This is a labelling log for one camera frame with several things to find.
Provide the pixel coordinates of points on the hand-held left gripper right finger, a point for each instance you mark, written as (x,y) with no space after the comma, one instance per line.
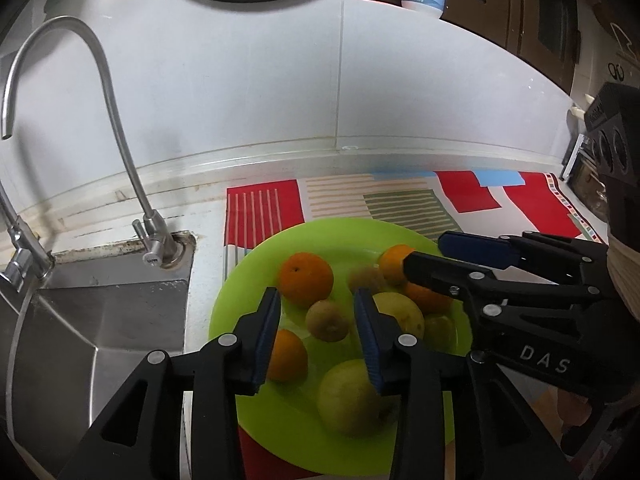
(367,345)

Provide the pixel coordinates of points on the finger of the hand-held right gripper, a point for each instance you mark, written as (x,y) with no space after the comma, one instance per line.
(435,272)
(475,247)

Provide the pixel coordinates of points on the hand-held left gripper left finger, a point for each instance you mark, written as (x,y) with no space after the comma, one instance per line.
(265,345)

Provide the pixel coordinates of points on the orange tangerine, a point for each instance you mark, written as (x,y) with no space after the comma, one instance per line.
(425,300)
(305,280)
(290,355)
(392,262)

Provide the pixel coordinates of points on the brown kiwi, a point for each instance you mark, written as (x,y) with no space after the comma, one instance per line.
(327,320)
(367,277)

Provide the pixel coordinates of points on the yellow lemon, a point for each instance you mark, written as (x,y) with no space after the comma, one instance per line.
(400,310)

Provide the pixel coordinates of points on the round green citrus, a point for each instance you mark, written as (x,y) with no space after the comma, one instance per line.
(440,331)

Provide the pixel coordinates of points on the large yellow-green pear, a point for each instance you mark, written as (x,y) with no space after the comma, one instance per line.
(345,400)

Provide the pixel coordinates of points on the green plastic plate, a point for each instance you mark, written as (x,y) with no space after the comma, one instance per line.
(250,280)

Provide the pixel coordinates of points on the person's right hand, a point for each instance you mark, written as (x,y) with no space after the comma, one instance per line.
(575,410)

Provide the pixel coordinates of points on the colourful patterned mat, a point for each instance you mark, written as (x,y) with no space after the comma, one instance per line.
(475,195)

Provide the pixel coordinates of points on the dark metal appliance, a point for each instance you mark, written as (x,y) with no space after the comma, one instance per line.
(587,180)

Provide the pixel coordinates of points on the stainless steel sink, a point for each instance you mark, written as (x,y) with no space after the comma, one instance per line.
(100,320)

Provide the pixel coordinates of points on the dark wooden door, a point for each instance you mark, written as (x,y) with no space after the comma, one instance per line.
(525,20)

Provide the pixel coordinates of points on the large pull-down faucet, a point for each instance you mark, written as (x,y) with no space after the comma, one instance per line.
(25,255)

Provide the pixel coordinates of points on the slim gooseneck faucet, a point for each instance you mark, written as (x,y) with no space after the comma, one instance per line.
(112,105)

